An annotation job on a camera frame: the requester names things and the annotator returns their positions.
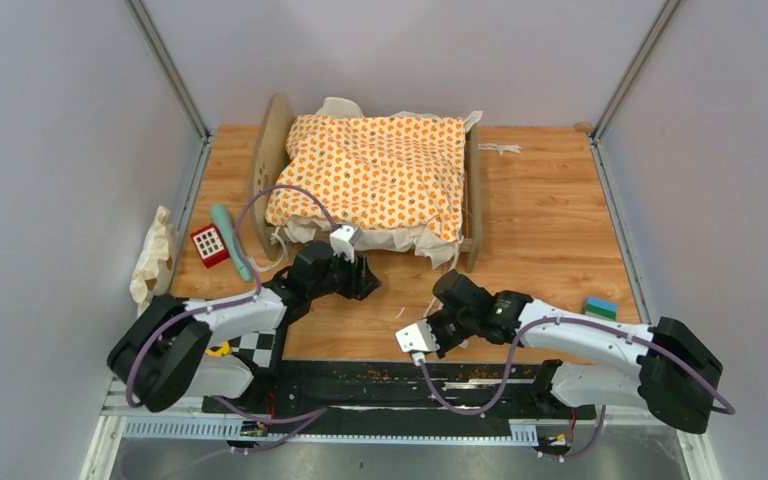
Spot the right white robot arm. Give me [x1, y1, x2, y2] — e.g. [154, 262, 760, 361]
[395, 271, 736, 434]

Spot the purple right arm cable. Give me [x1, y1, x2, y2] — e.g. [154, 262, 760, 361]
[416, 312, 738, 452]

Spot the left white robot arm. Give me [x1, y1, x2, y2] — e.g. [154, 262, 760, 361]
[106, 224, 381, 413]

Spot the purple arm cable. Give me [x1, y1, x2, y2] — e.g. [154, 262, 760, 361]
[416, 312, 738, 452]
[119, 183, 346, 439]

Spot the yellow duck print blanket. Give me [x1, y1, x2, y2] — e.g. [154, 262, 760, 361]
[262, 95, 478, 253]

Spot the blue green small block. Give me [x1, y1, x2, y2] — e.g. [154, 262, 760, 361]
[582, 296, 618, 321]

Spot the teal cylinder toy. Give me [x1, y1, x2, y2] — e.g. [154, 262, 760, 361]
[210, 204, 253, 282]

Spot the black white checkerboard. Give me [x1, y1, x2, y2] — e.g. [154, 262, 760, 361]
[206, 327, 287, 372]

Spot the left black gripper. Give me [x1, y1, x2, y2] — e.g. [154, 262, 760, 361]
[309, 245, 384, 302]

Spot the wooden pet bed frame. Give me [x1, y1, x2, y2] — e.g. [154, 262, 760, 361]
[249, 92, 492, 267]

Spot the white duck pillow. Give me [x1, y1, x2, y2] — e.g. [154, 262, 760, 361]
[129, 206, 179, 316]

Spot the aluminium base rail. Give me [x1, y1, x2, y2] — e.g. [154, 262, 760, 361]
[86, 357, 723, 447]

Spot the red window toy block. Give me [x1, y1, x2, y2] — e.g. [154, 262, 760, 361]
[190, 223, 230, 269]

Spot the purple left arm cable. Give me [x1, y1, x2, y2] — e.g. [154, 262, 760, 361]
[119, 183, 346, 439]

